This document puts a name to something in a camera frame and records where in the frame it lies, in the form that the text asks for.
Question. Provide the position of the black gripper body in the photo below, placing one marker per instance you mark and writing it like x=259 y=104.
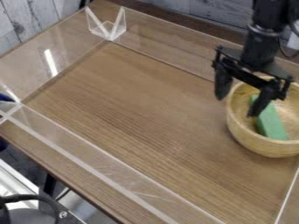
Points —
x=244 y=73

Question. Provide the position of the clear acrylic corner bracket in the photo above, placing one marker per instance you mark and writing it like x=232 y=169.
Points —
x=108 y=30

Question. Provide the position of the blue object at left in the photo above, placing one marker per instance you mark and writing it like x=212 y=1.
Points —
x=6 y=98

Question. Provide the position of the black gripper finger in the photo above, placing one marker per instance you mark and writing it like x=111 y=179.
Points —
x=266 y=96
x=223 y=82

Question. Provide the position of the green rectangular block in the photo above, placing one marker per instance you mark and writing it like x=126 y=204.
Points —
x=268 y=124

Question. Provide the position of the black table leg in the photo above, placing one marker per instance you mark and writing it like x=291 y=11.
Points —
x=50 y=184

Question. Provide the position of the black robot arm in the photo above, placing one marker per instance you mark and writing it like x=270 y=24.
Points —
x=252 y=64

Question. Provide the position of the metal base plate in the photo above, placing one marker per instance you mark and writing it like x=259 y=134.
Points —
x=67 y=216

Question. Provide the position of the light wooden bowl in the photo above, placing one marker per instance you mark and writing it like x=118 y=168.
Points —
x=242 y=126

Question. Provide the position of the clear acrylic tray wall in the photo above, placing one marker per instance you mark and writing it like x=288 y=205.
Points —
x=119 y=118

